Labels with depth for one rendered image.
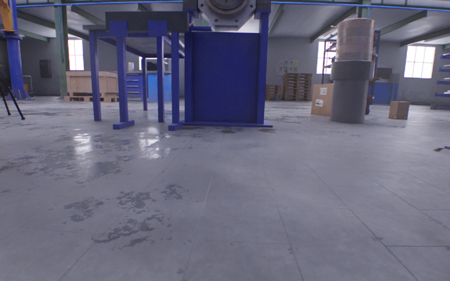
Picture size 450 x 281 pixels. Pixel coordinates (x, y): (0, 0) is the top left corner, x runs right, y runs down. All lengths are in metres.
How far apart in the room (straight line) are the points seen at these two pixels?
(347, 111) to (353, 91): 0.22
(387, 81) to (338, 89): 11.43
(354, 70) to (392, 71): 11.59
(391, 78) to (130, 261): 13.97
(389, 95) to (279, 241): 13.90
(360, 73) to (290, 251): 2.53
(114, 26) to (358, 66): 2.29
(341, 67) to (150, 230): 2.63
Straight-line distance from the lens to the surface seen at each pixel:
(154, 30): 2.00
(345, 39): 2.98
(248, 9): 2.26
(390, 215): 0.72
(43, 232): 0.62
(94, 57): 2.60
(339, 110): 2.92
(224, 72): 2.27
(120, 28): 2.09
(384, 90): 14.15
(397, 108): 4.02
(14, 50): 9.39
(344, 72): 2.88
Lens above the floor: 0.28
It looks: 11 degrees down
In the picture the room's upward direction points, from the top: 1 degrees clockwise
